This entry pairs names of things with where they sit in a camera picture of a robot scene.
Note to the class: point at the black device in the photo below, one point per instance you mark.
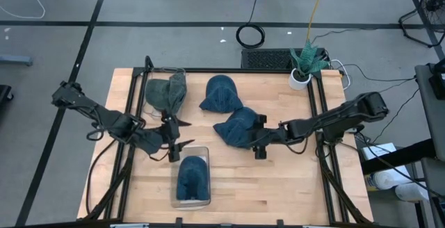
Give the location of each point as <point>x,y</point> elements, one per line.
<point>438,80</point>

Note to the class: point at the black aluminium table frame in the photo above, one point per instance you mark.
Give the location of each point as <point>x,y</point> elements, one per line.
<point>243,70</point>

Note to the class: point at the white paper towel roll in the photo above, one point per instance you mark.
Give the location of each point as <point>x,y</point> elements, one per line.
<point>389,179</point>
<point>412,192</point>

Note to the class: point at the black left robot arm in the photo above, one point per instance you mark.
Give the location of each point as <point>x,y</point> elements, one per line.
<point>104,120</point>

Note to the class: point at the white paper sheet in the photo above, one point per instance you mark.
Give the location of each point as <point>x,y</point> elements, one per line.
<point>379,150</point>

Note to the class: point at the blue denim cap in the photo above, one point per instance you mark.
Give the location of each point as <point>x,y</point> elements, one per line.
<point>234,129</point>
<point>193,179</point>
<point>220,94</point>

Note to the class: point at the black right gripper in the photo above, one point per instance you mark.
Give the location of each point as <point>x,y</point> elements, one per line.
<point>273,135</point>

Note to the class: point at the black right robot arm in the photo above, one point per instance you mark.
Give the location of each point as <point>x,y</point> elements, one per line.
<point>347,113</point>

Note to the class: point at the snake plant in white pot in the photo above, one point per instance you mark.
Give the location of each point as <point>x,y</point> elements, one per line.
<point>299,80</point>

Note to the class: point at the grey side table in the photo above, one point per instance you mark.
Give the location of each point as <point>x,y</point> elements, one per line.
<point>434,116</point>

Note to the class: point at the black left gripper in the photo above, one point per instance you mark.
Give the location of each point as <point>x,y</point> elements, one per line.
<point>163,139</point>

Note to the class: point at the black metal beam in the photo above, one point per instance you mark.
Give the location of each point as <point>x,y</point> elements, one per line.
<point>400,156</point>

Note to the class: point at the clear plastic bin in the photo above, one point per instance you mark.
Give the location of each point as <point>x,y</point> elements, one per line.
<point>153,108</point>
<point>191,203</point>

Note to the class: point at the grey metal foot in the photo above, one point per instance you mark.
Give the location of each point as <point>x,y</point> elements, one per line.
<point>15,60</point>

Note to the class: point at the black perforated computer case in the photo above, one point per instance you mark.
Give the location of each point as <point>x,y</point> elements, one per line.
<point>264,59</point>

